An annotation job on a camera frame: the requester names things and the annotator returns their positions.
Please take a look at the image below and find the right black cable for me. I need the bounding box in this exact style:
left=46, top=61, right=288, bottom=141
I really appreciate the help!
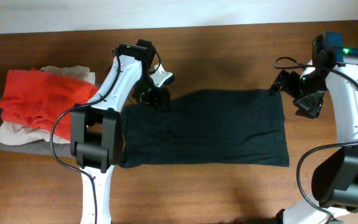
left=273, top=56, right=358, bottom=224

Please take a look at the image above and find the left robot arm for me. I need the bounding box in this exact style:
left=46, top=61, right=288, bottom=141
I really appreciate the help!
left=70, top=39, right=173, bottom=223

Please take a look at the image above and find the beige folded shirt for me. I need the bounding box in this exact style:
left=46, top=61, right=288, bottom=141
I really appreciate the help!
left=0, top=65, right=98, bottom=146

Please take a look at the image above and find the black cable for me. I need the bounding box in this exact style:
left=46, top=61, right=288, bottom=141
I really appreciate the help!
left=273, top=56, right=358, bottom=224
left=48, top=48, right=163, bottom=224

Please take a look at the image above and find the black Nike t-shirt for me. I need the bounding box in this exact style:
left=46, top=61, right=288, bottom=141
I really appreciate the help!
left=119, top=89, right=290, bottom=168

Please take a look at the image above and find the grey folded shirt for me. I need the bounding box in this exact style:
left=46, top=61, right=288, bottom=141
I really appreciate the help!
left=0, top=83, right=106, bottom=158

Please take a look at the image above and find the red folded shirt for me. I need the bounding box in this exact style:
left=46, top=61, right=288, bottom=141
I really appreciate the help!
left=0, top=70, right=98, bottom=131

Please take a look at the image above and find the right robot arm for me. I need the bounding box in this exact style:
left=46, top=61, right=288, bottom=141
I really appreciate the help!
left=269, top=32, right=358, bottom=224

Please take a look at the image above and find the left black cable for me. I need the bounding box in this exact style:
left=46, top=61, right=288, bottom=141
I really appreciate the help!
left=48, top=48, right=163, bottom=224

